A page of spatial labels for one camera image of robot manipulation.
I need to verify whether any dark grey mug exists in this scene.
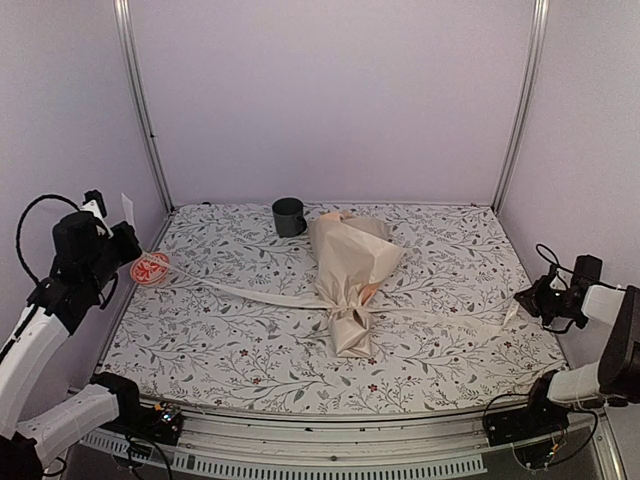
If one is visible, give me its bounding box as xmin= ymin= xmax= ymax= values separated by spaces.
xmin=271 ymin=197 xmax=307 ymax=238

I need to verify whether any floral tablecloth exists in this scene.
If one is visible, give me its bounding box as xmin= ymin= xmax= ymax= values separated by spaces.
xmin=102 ymin=204 xmax=566 ymax=415

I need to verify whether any red white patterned bowl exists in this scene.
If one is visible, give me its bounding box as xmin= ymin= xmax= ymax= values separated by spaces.
xmin=129 ymin=252 xmax=169 ymax=286

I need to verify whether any peach wrapping paper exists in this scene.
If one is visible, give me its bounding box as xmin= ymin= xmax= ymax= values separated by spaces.
xmin=309 ymin=212 xmax=404 ymax=358

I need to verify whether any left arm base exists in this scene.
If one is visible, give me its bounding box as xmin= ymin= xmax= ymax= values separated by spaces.
xmin=102 ymin=399 xmax=184 ymax=446

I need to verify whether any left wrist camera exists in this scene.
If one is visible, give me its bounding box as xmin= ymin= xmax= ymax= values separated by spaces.
xmin=53 ymin=190 xmax=113 ymax=264

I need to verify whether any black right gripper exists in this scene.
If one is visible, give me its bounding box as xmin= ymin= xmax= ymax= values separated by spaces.
xmin=514 ymin=275 xmax=587 ymax=326

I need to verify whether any aluminium frame post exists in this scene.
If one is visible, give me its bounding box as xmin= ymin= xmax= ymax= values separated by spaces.
xmin=113 ymin=0 xmax=175 ymax=214
xmin=490 ymin=0 xmax=551 ymax=211

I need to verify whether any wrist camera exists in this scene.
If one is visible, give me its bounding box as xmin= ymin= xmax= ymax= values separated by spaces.
xmin=53 ymin=190 xmax=113 ymax=264
xmin=570 ymin=254 xmax=603 ymax=295

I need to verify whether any front aluminium rail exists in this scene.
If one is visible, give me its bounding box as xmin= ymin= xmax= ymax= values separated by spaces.
xmin=44 ymin=387 xmax=626 ymax=480

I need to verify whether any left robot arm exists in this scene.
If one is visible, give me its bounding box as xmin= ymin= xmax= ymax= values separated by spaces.
xmin=1 ymin=219 xmax=149 ymax=479

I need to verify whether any left aluminium frame post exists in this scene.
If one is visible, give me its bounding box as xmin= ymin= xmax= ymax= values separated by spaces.
xmin=113 ymin=0 xmax=175 ymax=214

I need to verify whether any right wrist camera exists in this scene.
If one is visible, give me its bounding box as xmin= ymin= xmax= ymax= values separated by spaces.
xmin=570 ymin=254 xmax=603 ymax=295

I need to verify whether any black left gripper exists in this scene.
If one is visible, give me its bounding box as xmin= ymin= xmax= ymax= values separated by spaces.
xmin=84 ymin=219 xmax=143 ymax=294

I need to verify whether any cream ribbon bow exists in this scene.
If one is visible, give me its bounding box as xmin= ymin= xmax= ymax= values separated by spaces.
xmin=119 ymin=192 xmax=519 ymax=341

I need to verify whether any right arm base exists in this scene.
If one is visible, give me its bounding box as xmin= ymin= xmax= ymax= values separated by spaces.
xmin=482 ymin=393 xmax=569 ymax=470

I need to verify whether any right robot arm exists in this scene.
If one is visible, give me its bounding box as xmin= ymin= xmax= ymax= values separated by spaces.
xmin=516 ymin=279 xmax=639 ymax=436

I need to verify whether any right aluminium frame post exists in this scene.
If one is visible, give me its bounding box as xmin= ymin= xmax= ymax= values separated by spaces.
xmin=490 ymin=0 xmax=551 ymax=211

